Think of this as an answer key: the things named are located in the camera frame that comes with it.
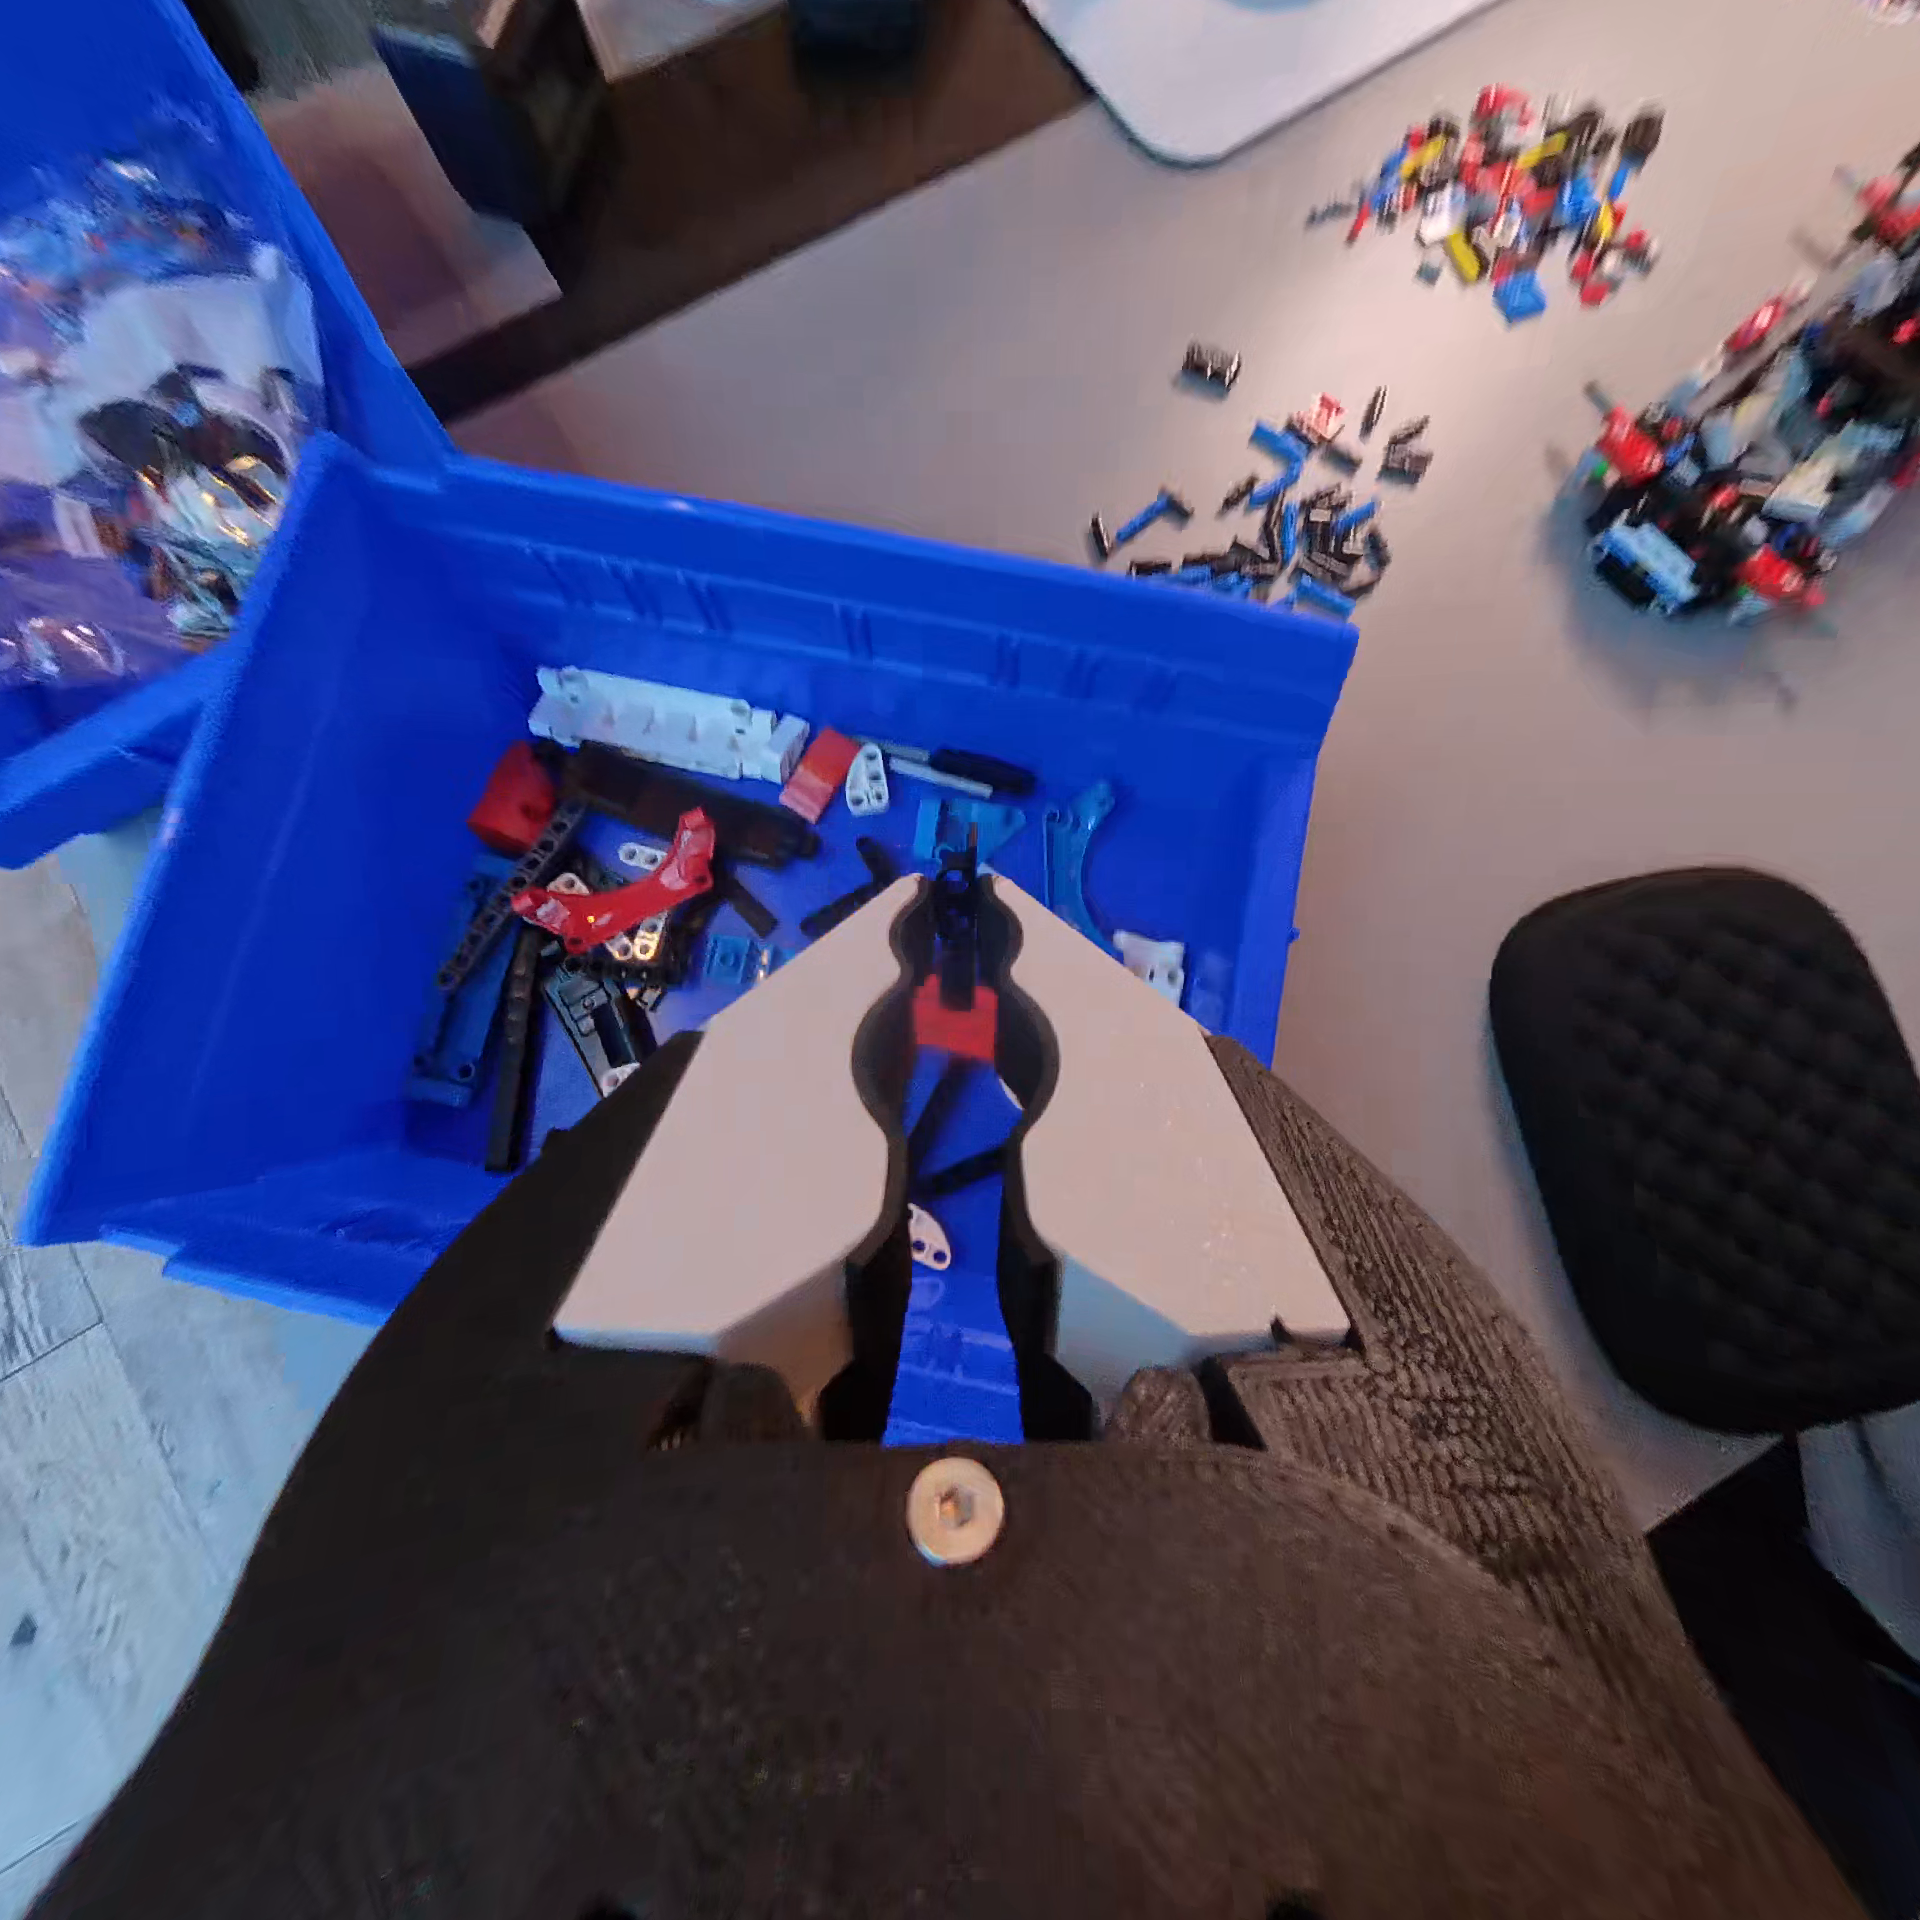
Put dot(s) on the red square lego plate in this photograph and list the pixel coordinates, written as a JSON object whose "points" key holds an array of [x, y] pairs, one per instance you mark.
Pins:
{"points": [[1322, 415]]}

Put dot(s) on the clear bag of lego parts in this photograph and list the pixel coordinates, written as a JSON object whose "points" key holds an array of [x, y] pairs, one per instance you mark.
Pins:
{"points": [[164, 453]]}

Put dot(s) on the black grey lego connector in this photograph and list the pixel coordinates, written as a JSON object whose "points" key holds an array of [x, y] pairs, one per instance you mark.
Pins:
{"points": [[1209, 366]]}

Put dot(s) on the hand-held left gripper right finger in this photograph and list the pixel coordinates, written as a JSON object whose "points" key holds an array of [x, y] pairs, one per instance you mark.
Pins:
{"points": [[1171, 1188]]}

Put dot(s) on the pile of black blue pins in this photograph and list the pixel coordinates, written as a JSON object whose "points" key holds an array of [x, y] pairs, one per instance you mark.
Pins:
{"points": [[1304, 525]]}

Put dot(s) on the pile of mixed lego pieces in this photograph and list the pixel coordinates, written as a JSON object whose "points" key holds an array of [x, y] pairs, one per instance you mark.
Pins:
{"points": [[1498, 195]]}

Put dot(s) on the red black lego part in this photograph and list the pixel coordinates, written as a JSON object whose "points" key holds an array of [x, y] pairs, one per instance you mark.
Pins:
{"points": [[952, 1017]]}

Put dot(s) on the lego car model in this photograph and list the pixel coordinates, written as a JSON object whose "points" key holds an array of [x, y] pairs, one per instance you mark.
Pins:
{"points": [[1740, 453]]}

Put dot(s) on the heap of large lego parts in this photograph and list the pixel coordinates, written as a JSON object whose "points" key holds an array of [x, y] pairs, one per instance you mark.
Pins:
{"points": [[659, 718]]}

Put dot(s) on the blue storage bin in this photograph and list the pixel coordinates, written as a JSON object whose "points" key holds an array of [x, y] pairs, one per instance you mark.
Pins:
{"points": [[90, 89], [332, 899]]}

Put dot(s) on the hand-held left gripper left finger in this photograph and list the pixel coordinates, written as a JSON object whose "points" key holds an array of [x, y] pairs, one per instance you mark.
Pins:
{"points": [[734, 1188]]}

